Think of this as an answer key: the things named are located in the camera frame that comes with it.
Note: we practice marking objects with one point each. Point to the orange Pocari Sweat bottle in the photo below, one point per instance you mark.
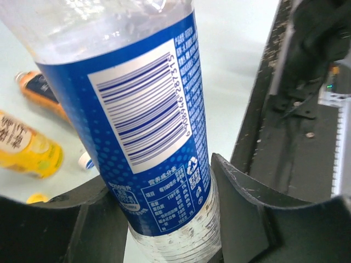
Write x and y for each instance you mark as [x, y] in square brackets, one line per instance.
[36, 89]

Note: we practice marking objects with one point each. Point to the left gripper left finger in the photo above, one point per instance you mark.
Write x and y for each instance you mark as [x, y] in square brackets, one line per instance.
[83, 225]

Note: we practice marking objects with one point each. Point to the yellow juice bottle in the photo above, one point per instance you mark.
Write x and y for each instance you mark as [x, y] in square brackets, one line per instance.
[25, 150]

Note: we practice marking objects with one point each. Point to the grey cable duct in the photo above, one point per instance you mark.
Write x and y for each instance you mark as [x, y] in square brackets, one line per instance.
[341, 166]

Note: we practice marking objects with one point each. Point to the clear Pepsi bottle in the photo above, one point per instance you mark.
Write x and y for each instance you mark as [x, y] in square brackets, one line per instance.
[128, 76]

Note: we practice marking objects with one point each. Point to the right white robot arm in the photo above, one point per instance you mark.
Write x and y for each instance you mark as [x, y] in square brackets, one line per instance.
[320, 36]

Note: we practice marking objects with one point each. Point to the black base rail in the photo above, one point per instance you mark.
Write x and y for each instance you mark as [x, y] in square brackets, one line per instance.
[288, 143]

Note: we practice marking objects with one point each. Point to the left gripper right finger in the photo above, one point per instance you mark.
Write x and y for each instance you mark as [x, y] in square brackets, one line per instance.
[259, 224]

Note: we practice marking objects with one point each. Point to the yellow bottle cap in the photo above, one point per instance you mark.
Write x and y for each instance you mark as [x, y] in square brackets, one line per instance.
[37, 197]

